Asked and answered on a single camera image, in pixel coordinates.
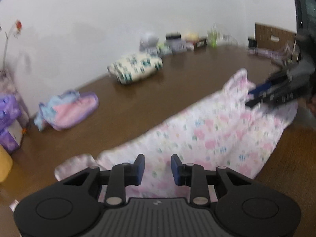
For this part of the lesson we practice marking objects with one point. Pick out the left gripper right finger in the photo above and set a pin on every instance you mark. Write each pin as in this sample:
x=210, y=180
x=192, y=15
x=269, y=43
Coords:
x=240, y=205

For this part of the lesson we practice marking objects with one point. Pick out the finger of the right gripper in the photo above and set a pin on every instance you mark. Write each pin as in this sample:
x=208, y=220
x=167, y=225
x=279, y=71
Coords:
x=276, y=83
x=273, y=100

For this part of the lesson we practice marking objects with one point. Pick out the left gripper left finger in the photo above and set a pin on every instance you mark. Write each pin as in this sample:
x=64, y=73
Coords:
x=73, y=206

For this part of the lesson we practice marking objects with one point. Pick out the pink floral baby dress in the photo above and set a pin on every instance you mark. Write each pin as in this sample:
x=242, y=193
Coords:
x=219, y=130

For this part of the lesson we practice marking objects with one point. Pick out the green spray bottle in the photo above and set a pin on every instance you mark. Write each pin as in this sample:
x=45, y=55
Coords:
x=212, y=36

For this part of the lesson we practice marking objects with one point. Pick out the yellow ceramic mug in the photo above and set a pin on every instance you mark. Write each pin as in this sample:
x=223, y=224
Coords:
x=6, y=164

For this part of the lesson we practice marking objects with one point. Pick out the dark red box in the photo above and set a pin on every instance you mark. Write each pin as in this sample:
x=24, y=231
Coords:
x=200, y=43

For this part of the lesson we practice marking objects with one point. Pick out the lower purple tissue pack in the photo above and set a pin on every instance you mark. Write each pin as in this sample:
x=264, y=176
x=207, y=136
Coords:
x=11, y=137

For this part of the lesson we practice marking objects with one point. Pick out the purple tissue pack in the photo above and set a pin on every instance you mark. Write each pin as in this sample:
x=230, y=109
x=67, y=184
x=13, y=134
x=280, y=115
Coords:
x=9, y=109
x=11, y=137

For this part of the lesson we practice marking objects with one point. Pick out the yellow sticky note stack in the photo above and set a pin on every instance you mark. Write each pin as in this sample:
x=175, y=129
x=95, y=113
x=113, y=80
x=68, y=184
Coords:
x=191, y=37

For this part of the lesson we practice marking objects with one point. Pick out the blue pink purple garment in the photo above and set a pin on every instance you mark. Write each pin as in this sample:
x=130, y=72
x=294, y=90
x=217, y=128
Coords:
x=65, y=111

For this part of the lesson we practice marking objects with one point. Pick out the grey tin box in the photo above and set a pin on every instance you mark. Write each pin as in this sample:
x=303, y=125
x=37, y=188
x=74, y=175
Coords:
x=177, y=45

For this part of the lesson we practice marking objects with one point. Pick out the black charger block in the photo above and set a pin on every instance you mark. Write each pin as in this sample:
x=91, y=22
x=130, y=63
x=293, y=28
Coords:
x=173, y=36

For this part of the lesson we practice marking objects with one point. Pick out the upper purple tissue pack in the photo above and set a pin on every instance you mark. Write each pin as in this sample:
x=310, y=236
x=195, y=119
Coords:
x=9, y=109

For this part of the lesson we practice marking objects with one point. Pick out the green white small boxes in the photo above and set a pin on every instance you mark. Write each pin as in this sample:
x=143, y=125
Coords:
x=163, y=50

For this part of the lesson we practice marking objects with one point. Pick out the white astronaut speaker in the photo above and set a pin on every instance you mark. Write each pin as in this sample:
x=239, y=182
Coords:
x=148, y=43

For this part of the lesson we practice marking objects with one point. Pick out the cream green-flower folded cloth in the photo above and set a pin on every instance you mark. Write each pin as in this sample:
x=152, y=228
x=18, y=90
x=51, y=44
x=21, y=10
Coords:
x=135, y=67

